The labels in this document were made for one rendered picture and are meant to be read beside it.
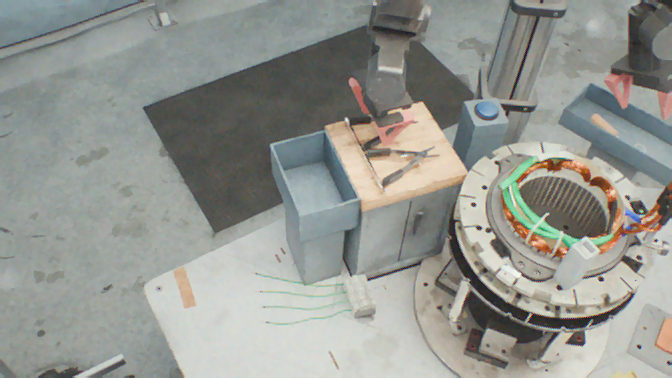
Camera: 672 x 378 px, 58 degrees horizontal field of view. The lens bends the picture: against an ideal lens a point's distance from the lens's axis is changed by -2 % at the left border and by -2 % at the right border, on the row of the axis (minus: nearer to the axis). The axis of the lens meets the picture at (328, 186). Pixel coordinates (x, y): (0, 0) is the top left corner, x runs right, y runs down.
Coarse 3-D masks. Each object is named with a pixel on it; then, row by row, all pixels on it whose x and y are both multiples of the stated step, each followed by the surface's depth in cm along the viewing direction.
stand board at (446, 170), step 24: (432, 120) 116; (336, 144) 112; (408, 144) 113; (432, 144) 113; (360, 168) 109; (384, 168) 109; (432, 168) 109; (456, 168) 109; (360, 192) 106; (408, 192) 106
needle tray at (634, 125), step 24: (576, 96) 122; (600, 96) 124; (576, 120) 119; (624, 120) 123; (648, 120) 120; (600, 144) 118; (624, 144) 115; (648, 144) 120; (624, 168) 120; (648, 168) 114
